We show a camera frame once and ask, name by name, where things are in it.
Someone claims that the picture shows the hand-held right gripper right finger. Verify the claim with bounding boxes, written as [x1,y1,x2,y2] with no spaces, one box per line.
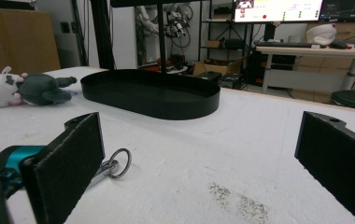
[294,110,355,224]

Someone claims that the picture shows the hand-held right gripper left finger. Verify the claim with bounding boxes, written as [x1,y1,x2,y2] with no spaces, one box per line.
[0,112,106,224]

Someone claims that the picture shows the silver keyring keychain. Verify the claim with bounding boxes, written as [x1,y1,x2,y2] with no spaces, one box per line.
[90,147,133,188]

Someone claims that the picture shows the black tray stand with hooks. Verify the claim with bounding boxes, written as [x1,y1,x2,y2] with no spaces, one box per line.
[80,0,221,121]

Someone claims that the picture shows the black computer mouse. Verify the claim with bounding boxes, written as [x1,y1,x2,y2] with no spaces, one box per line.
[329,41,348,50]

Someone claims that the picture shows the white foam mat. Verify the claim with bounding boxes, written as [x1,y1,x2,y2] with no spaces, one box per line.
[0,66,355,224]

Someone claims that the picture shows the large brown cardboard panel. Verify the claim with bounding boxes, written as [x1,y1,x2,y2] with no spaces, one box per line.
[0,7,62,83]

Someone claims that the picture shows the white plush on desk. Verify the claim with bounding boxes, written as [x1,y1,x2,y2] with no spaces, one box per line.
[305,22,338,47]

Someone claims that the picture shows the black keyboard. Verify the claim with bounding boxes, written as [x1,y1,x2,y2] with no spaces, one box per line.
[253,40,314,49]

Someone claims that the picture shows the dark computer monitor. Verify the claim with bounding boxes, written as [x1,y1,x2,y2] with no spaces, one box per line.
[319,0,355,22]

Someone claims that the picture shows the open cardboard box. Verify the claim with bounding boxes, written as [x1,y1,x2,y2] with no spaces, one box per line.
[192,57,246,77]

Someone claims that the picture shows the bright computer monitor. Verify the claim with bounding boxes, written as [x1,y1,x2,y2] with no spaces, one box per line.
[234,0,324,23]

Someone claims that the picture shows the black metal shelf rack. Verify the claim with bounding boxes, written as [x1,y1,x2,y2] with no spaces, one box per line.
[198,0,255,91]

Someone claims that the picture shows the black metal frame post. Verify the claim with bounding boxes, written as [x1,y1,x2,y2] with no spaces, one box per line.
[90,0,117,71]

